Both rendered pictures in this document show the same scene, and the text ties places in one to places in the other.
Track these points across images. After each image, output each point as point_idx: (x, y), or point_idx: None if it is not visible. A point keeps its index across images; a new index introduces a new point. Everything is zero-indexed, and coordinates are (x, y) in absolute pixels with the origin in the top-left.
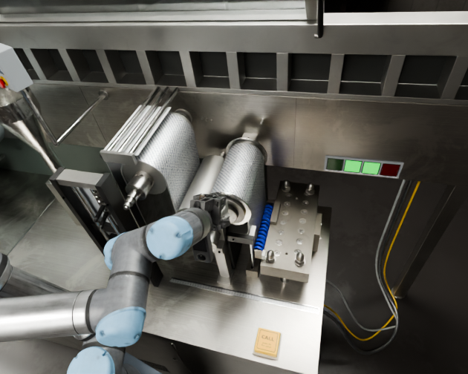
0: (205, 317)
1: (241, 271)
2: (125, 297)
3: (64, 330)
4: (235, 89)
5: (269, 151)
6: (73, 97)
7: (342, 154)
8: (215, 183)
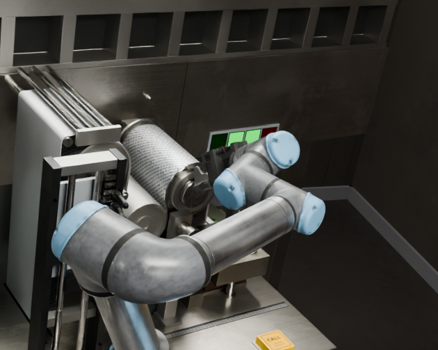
0: None
1: (178, 307)
2: (299, 188)
3: (281, 223)
4: (122, 60)
5: None
6: None
7: (225, 127)
8: (164, 166)
